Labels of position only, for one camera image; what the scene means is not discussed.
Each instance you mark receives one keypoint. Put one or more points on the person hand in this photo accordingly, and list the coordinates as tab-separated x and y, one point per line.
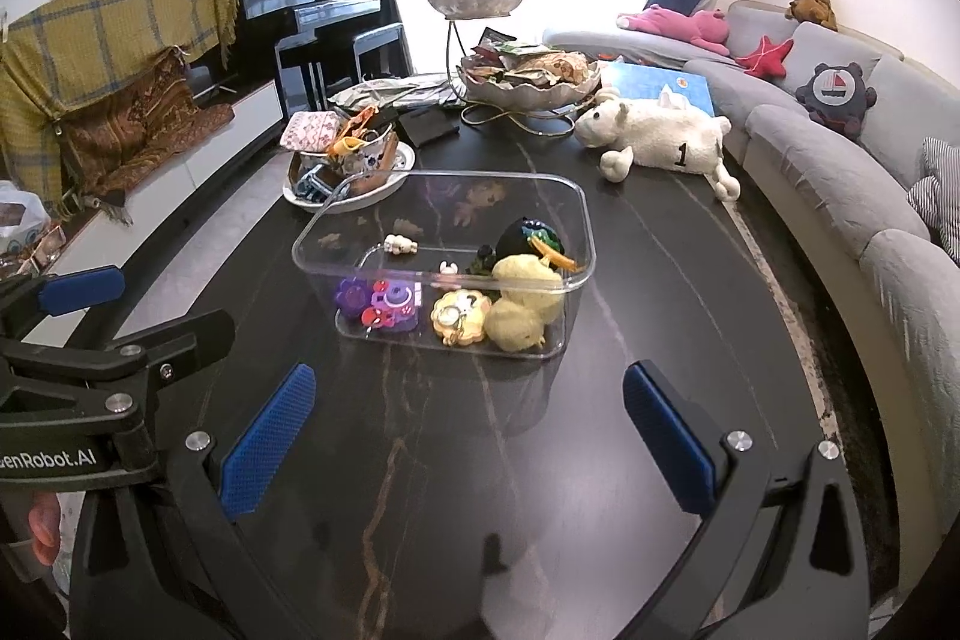
44	524

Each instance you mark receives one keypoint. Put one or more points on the yellow mooncake keychain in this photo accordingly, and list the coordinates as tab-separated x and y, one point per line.
458	317

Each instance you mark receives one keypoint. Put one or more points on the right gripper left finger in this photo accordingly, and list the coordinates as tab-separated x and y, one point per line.
251	464

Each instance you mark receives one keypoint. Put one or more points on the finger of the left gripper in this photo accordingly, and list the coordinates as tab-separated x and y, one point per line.
64	294
167	352

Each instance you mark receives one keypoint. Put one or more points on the purple grape toy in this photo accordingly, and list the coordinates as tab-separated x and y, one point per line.
352	296

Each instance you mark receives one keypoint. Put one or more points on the dark sailboat cushion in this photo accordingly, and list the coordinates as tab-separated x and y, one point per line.
838	98

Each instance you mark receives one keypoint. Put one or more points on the white oval tray with clutter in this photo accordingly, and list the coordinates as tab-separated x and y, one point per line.
346	160

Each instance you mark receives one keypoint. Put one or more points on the green ball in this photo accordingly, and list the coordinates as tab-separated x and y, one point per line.
518	236

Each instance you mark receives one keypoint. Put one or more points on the cream snowman figurine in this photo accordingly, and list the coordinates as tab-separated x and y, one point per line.
396	244

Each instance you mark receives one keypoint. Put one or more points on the yellow plush duck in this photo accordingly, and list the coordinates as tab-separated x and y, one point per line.
531	296

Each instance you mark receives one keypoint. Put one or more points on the grey star cushion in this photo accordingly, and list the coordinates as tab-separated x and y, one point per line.
936	196

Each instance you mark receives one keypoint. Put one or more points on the clear plastic bin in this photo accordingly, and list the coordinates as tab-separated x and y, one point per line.
472	262

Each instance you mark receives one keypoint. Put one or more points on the red star plush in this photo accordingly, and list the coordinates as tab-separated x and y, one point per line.
767	60

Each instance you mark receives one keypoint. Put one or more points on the black piano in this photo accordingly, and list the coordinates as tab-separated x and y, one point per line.
311	48

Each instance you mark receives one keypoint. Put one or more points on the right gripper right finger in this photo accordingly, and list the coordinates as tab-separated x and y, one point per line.
683	440

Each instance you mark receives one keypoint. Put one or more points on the brown patterned cloth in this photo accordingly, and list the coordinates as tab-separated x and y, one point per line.
111	147

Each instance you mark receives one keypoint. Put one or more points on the black wallet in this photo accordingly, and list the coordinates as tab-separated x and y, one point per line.
428	125

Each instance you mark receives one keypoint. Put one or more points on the blue book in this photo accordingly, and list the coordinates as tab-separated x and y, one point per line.
635	81

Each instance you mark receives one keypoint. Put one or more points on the tiered lotus snack stand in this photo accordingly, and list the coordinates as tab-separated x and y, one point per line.
533	87

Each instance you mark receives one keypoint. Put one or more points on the pink rabbit figurine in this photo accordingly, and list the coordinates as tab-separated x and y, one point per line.
448	268

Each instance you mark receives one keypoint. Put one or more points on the white plush sheep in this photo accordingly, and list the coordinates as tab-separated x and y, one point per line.
666	132

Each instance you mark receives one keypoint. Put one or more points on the yellow plaid blanket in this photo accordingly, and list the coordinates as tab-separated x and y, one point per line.
70	54

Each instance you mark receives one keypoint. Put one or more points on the purple spider toy camera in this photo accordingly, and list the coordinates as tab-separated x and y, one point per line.
394	307

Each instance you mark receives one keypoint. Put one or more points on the grey curved sofa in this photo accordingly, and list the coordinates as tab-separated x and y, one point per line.
847	205

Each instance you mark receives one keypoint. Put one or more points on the pink plush toy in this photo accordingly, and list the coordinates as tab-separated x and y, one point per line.
707	29

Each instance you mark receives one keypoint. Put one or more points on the brown teddy bear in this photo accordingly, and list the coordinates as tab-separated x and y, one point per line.
819	12

